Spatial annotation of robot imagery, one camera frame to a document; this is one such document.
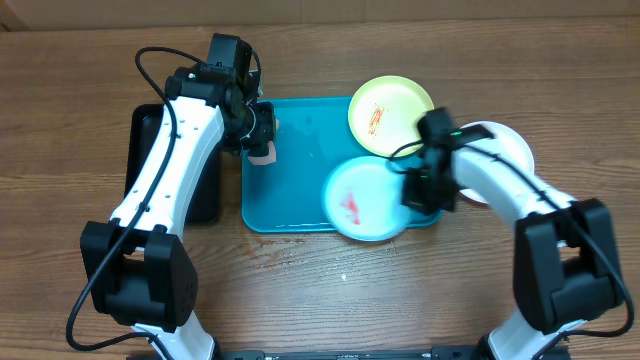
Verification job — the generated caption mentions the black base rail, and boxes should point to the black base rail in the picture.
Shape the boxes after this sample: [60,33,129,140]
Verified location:
[213,345,491,360]

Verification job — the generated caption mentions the black plastic tray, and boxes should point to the black plastic tray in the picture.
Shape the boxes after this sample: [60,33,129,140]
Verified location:
[125,104,222,225]

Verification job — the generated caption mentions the teal plastic tray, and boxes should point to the teal plastic tray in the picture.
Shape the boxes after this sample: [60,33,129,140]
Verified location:
[242,97,442,233]

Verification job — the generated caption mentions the white plate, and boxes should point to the white plate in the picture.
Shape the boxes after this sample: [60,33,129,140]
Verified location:
[460,121,535,204]

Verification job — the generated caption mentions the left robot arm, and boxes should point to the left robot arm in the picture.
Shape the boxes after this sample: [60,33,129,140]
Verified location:
[66,68,277,359]

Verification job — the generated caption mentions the light blue plate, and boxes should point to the light blue plate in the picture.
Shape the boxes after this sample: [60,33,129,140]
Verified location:
[322,156,412,242]

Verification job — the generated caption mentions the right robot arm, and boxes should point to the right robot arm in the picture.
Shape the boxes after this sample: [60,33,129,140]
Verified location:
[402,108,635,359]

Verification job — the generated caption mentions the yellow-green plate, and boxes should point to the yellow-green plate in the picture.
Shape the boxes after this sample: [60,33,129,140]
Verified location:
[348,75,434,157]

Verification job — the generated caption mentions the green and pink sponge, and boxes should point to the green and pink sponge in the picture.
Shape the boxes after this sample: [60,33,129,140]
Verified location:
[248,141,278,168]

